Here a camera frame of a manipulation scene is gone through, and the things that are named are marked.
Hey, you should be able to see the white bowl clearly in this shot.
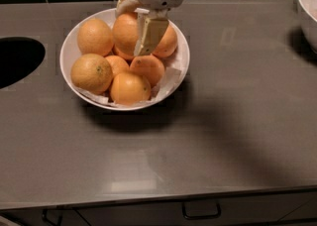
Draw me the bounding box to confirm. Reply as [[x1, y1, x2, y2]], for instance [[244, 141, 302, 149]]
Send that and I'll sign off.
[[59, 8, 190, 105]]

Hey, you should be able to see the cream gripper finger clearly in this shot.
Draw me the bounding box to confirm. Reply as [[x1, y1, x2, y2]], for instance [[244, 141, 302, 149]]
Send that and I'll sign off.
[[116, 0, 141, 17], [134, 8, 169, 56]]

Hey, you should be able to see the hidden lower orange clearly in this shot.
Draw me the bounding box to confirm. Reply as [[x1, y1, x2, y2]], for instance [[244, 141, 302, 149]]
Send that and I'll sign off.
[[105, 56, 129, 76]]

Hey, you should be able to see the black drawer handle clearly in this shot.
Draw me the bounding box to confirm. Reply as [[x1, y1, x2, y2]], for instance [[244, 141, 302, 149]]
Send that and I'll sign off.
[[42, 209, 62, 226], [181, 200, 222, 220]]

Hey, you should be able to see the black left drawer handle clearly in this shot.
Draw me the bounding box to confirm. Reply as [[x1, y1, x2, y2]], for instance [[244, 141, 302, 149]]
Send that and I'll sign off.
[[42, 209, 62, 226]]

